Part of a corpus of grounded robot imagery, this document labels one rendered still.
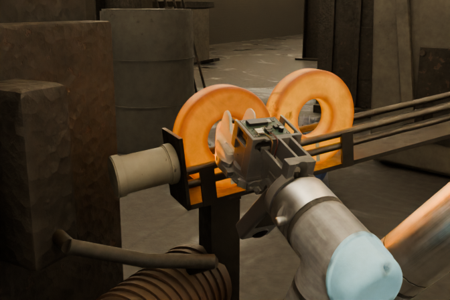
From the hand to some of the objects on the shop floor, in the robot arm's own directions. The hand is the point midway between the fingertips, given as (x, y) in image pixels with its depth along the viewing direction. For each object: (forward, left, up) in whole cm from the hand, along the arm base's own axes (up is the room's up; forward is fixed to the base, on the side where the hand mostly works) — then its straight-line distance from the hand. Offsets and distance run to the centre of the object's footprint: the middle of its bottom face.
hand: (225, 130), depth 79 cm
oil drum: (+107, -249, -64) cm, 278 cm away
